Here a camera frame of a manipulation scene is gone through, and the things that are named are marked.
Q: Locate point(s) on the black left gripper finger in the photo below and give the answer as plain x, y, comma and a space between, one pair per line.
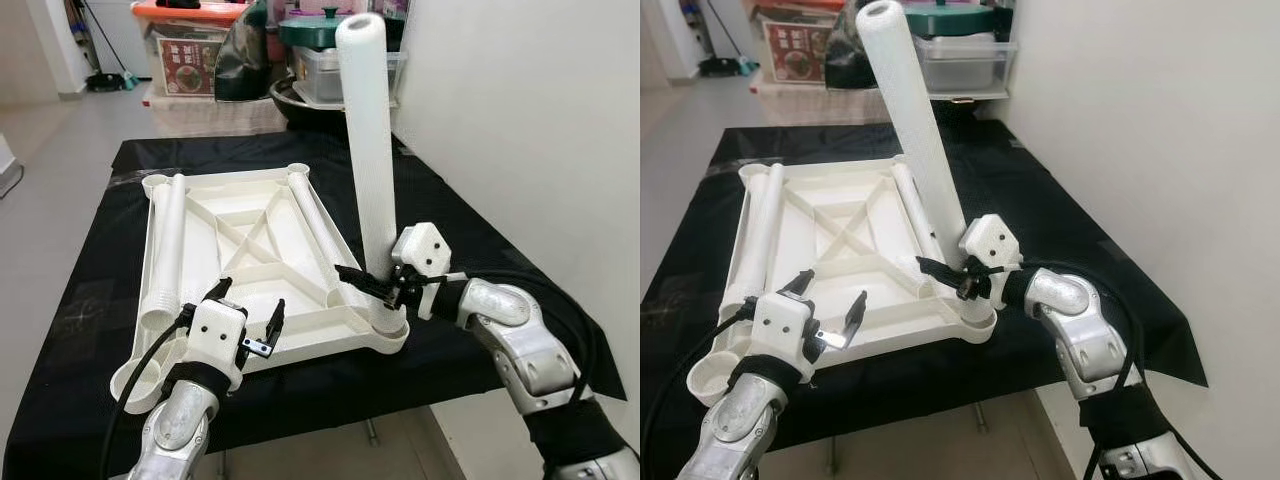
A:
797, 284
218, 292
857, 312
276, 322

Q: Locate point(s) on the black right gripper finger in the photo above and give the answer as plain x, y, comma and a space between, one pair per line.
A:
365, 283
945, 274

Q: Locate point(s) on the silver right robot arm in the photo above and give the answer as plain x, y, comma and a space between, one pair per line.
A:
520, 350
1075, 330

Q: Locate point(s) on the white plastic children table top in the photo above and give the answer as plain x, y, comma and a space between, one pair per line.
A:
820, 215
215, 245

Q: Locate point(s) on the black tablecloth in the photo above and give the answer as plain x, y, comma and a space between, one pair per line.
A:
80, 320
1080, 300

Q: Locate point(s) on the black wok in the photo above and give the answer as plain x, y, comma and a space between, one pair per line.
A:
970, 108
300, 105

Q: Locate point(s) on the pink checkered tablecloth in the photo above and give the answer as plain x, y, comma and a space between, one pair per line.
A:
200, 115
810, 105

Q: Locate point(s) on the clear plastic storage box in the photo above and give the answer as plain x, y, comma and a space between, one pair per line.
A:
965, 65
318, 75

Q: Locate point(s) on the red printed cardboard box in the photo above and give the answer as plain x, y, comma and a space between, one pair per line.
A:
795, 55
188, 68

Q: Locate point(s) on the black bag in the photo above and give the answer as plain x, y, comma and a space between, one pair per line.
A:
240, 60
848, 55

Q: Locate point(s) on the dark green pot lid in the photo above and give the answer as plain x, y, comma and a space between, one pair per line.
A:
950, 18
305, 32

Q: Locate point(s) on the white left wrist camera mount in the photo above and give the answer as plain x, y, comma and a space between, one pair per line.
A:
785, 320
215, 335

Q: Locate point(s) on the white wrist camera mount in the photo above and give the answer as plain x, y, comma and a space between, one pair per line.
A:
785, 320
420, 248
215, 335
990, 240

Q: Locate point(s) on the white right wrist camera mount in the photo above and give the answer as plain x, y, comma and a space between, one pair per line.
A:
420, 248
990, 240

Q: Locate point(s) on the grey folding table frame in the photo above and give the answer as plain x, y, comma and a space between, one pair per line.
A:
372, 432
981, 415

